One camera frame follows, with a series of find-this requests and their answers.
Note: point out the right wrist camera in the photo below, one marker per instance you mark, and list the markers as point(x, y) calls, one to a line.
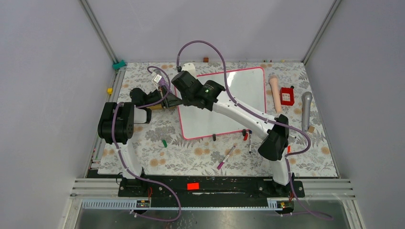
point(188, 67)

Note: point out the teal block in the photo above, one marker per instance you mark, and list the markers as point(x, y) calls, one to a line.
point(119, 65)

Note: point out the purple marker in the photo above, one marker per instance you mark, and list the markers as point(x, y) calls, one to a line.
point(226, 157)

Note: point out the black marker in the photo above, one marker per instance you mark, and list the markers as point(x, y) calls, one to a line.
point(250, 143)

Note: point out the floral table mat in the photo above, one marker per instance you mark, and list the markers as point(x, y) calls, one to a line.
point(202, 156)

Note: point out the silver microphone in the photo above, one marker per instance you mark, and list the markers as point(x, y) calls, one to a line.
point(306, 105)

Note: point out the pink framed whiteboard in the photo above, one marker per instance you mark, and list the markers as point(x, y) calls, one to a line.
point(247, 86)

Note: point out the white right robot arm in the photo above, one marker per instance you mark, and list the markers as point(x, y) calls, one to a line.
point(274, 137)

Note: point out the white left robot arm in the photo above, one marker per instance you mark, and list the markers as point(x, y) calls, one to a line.
point(116, 124)

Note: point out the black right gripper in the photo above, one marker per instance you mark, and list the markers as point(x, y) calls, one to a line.
point(186, 102)

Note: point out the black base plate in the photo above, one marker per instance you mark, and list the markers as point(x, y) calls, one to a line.
point(206, 192)

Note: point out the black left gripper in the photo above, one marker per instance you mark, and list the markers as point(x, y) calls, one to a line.
point(171, 100)

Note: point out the green marker cap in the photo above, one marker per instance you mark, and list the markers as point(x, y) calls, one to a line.
point(164, 143)

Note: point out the red box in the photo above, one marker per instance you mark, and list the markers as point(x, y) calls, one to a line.
point(287, 96)

